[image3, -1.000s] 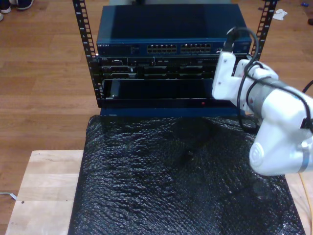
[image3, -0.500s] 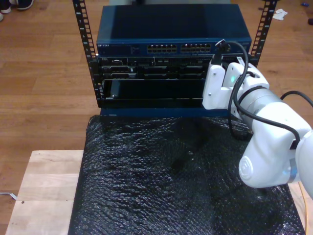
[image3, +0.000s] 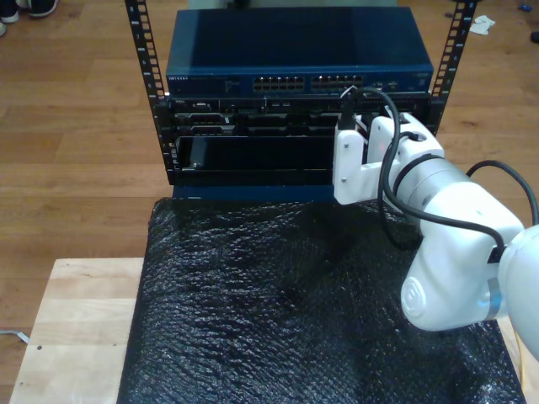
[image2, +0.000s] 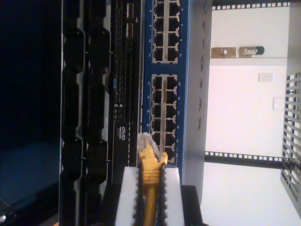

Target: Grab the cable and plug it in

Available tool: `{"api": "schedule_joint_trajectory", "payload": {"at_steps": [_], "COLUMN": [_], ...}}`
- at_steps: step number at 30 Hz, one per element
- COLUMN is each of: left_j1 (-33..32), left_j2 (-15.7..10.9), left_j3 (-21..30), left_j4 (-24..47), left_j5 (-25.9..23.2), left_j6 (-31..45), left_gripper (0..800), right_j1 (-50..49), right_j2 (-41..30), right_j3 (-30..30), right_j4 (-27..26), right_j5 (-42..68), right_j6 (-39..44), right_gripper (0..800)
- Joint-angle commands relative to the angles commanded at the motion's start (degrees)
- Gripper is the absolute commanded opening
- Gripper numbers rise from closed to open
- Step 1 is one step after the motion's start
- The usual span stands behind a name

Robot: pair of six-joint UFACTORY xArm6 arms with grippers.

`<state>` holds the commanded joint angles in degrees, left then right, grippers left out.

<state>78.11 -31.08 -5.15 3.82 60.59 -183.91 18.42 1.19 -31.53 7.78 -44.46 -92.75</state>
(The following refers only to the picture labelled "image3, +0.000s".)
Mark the black rack server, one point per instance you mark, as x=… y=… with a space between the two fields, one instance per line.
x=261 y=122

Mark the white crumpled paper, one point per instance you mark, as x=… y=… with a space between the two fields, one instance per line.
x=482 y=25

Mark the small dark object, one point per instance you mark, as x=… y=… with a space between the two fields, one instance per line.
x=535 y=38

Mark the small blue object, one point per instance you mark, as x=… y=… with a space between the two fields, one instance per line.
x=524 y=7

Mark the black bubble wrap mat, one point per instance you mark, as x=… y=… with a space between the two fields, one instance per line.
x=252 y=315

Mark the person's dark shoe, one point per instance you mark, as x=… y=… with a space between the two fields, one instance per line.
x=42 y=8

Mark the person's white shoe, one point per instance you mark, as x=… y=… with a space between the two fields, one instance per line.
x=2 y=29
x=9 y=17

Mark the grey flat strip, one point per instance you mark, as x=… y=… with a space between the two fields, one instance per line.
x=21 y=336

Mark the blue network switch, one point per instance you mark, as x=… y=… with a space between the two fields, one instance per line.
x=295 y=42

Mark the blue rack base plate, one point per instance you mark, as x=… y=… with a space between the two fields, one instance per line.
x=252 y=192

